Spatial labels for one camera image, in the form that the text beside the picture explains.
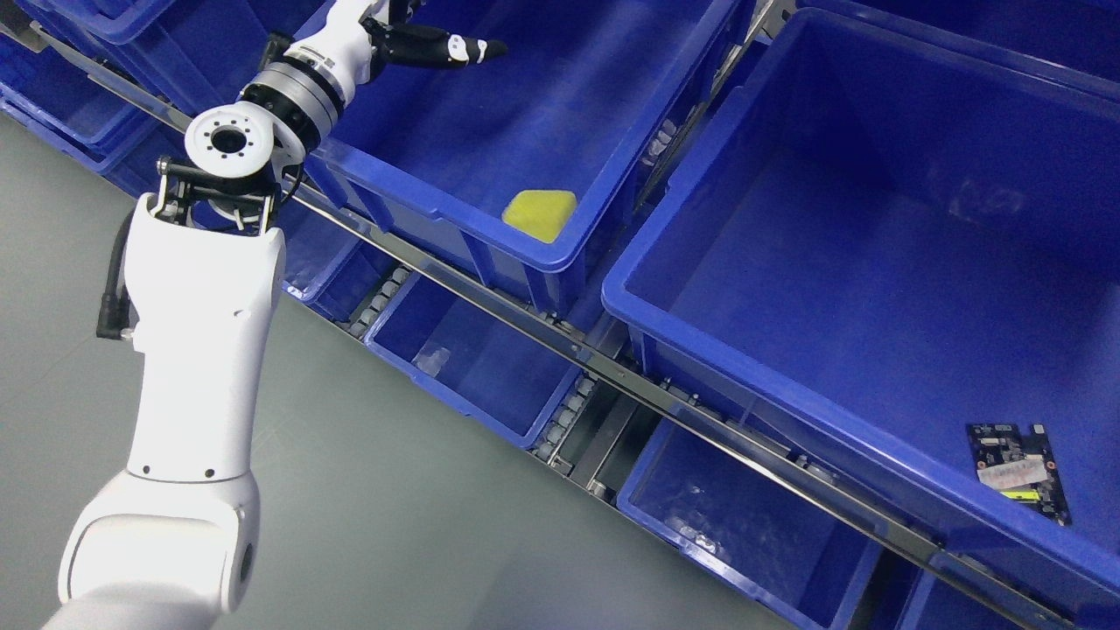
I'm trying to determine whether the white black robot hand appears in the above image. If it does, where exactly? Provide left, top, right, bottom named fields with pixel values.
left=329, top=1, right=508, bottom=70

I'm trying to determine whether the yellow foam block with notch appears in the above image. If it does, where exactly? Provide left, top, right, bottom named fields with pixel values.
left=501, top=189, right=578, bottom=243

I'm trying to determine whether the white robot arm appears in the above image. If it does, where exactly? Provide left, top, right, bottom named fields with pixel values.
left=45, top=1, right=508, bottom=629

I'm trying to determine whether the steel shelf rack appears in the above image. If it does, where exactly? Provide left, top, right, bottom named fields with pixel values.
left=32, top=1, right=1084, bottom=629

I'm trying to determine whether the blue plastic bin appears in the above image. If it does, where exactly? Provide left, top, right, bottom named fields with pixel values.
left=361, top=274, right=578, bottom=450
left=16, top=1, right=324, bottom=115
left=307, top=1, right=753, bottom=315
left=616, top=420, right=883, bottom=629
left=603, top=1, right=1119, bottom=629

